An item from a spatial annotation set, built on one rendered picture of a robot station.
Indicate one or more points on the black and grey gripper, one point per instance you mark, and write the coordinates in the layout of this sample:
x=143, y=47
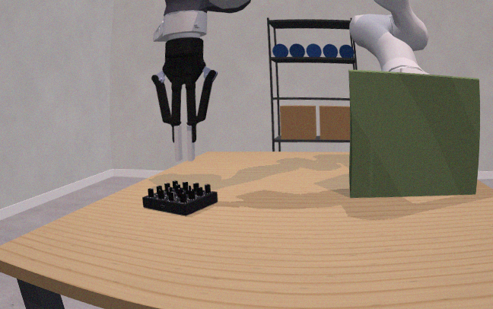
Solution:
x=183, y=65

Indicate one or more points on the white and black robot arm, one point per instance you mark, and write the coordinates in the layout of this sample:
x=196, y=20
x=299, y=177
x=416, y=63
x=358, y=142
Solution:
x=188, y=18

